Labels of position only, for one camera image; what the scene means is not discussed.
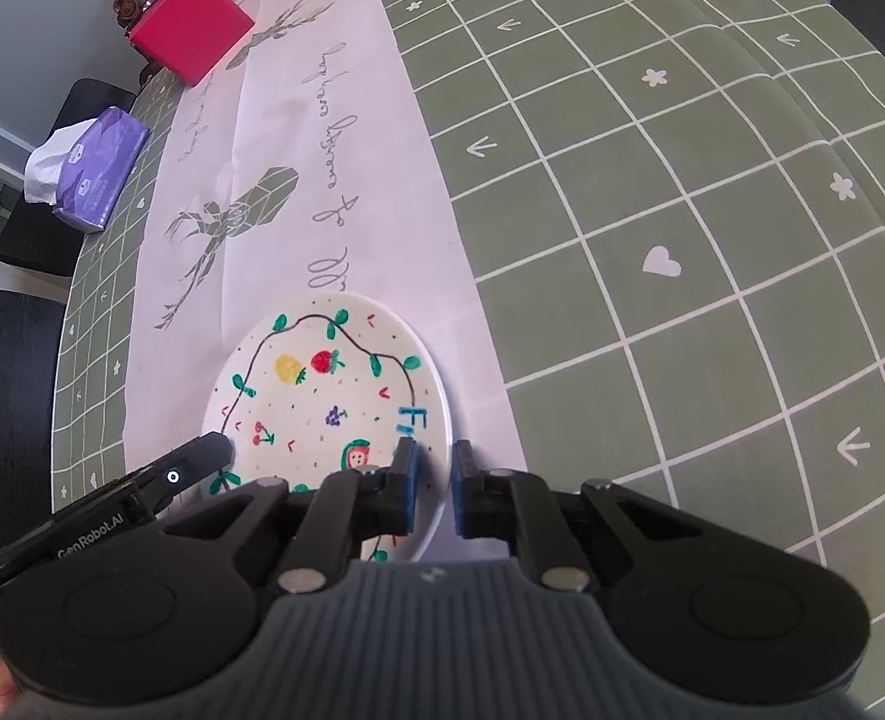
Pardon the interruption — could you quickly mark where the black chair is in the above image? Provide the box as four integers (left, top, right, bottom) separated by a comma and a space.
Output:
0, 79, 137, 278
0, 289, 67, 548

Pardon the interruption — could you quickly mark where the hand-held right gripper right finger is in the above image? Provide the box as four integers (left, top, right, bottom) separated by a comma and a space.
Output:
449, 439, 721, 593

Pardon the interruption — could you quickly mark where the purple tissue pack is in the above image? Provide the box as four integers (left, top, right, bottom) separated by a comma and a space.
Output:
23, 106, 151, 232

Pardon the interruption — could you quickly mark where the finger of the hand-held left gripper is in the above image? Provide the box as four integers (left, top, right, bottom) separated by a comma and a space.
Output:
123, 433, 235, 511

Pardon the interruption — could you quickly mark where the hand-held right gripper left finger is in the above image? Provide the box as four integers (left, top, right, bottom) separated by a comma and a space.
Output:
161, 439, 422, 593

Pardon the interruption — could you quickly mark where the red box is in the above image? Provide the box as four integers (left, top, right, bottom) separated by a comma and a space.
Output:
128, 0, 256, 87

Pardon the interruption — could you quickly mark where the green checked tablecloth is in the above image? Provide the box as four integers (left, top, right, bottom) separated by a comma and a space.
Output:
50, 0, 885, 691

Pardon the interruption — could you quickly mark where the white painted plate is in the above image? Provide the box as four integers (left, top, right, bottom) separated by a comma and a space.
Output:
200, 292, 456, 565

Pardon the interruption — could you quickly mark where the pink deer print table runner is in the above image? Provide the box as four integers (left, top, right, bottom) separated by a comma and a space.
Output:
123, 0, 533, 488

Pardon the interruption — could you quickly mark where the brown wooden figurine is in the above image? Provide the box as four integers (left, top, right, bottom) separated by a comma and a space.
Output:
110, 0, 169, 87

